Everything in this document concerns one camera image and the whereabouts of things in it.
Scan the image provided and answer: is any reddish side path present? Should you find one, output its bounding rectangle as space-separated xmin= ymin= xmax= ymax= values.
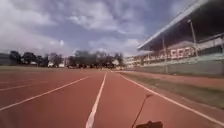
xmin=114 ymin=69 xmax=224 ymax=89

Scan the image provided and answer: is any dark low building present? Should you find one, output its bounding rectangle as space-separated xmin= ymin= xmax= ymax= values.
xmin=0 ymin=52 xmax=18 ymax=67

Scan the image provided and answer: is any red running track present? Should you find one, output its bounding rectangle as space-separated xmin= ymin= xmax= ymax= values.
xmin=0 ymin=68 xmax=224 ymax=128

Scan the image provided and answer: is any pale multi-storey building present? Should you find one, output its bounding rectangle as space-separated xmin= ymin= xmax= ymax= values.
xmin=123 ymin=54 xmax=148 ymax=69

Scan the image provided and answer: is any yellow building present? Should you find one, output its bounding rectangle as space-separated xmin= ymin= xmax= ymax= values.
xmin=111 ymin=58 xmax=121 ymax=67

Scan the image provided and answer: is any roofed grandstand building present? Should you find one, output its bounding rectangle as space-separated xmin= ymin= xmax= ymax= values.
xmin=133 ymin=0 xmax=224 ymax=77

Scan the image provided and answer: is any robot's own part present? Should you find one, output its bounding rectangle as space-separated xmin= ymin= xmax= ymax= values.
xmin=130 ymin=93 xmax=164 ymax=128

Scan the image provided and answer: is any row of trees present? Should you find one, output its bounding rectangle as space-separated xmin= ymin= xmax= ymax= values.
xmin=8 ymin=49 xmax=125 ymax=70

